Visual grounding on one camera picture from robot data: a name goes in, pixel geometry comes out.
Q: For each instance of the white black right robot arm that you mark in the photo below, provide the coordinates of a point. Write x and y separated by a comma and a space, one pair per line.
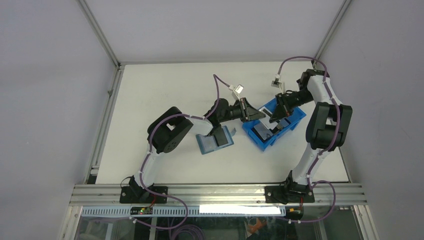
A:
327, 130

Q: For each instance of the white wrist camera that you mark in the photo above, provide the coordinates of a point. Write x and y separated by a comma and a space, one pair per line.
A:
236, 91
278, 83

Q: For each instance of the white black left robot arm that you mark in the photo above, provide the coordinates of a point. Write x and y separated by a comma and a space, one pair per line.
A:
167, 132

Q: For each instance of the white card with black stripe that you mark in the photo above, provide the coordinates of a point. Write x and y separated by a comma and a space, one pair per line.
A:
212, 142

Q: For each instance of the aluminium front mounting rail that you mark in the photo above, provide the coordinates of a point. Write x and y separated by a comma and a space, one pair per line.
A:
343, 194

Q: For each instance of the blue plastic bin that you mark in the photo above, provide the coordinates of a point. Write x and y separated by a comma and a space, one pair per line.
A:
263, 137

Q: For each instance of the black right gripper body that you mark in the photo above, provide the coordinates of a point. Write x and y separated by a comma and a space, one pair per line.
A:
295, 99

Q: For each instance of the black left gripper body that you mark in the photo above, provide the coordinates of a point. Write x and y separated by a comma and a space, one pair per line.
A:
240, 111

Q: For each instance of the teal leather card holder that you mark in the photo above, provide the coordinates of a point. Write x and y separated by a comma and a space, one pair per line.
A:
215, 139

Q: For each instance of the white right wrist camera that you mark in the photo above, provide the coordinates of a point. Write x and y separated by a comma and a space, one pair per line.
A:
278, 83

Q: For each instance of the white slotted cable duct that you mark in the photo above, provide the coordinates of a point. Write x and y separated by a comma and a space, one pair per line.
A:
205, 210

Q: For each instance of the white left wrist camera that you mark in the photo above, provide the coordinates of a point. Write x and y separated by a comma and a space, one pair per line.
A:
236, 91

